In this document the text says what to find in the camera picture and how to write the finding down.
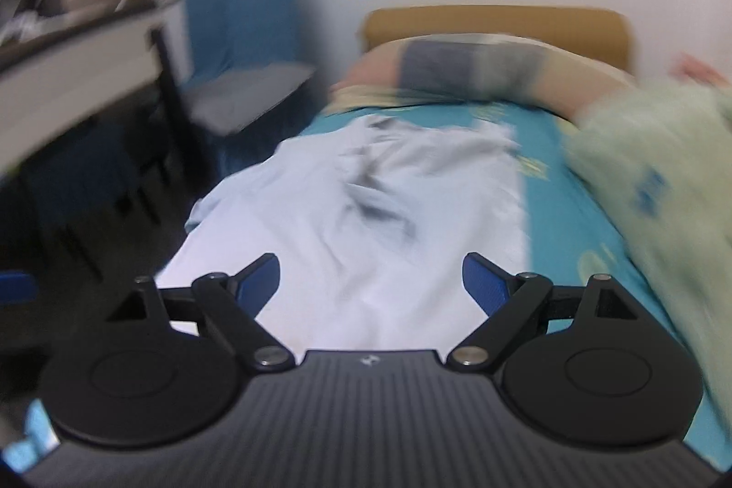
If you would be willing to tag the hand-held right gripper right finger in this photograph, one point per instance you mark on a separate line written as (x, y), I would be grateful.
(486, 282)

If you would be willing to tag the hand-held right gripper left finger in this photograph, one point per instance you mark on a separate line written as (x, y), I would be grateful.
(260, 276)

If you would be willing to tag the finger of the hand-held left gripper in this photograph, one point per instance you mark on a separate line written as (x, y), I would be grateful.
(17, 285)

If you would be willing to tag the white printed t-shirt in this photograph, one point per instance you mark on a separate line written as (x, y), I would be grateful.
(343, 248)

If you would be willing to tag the teal bed sheet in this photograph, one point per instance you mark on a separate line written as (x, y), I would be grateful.
(549, 213)

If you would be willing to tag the blue skirted chair cover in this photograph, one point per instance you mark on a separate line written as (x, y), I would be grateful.
(86, 179)

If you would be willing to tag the grey seat cushion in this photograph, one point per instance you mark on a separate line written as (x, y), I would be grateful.
(246, 93)

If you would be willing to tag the white table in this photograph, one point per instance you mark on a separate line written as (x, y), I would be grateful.
(68, 76)

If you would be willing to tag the green printed fleece blanket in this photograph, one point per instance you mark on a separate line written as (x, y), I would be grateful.
(657, 150)

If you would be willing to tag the plaid pillow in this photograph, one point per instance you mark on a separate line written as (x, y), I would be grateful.
(457, 65)

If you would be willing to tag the tan padded headboard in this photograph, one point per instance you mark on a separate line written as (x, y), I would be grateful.
(486, 22)

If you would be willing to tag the blue covered chair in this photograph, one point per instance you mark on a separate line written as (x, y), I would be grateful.
(246, 8)

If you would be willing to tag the pink fluffy cloth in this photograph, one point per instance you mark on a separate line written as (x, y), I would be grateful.
(697, 69)

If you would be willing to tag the black wooden chair frame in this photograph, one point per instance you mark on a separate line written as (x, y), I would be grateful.
(171, 93)

